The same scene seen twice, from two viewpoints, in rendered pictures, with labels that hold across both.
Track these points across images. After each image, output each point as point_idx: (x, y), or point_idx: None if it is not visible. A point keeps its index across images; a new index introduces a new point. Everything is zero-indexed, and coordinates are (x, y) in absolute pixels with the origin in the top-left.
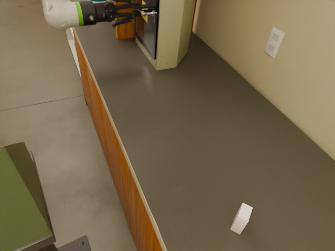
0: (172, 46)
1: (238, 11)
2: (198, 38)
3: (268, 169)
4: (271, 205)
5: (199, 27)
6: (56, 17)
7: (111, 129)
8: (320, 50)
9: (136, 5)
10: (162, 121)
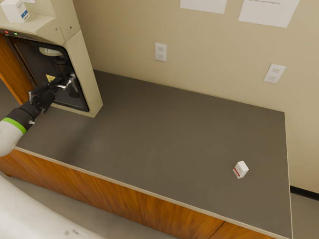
0: (95, 94)
1: (117, 39)
2: None
3: (218, 131)
4: (238, 149)
5: None
6: (4, 147)
7: (96, 182)
8: (197, 47)
9: (52, 84)
10: (143, 151)
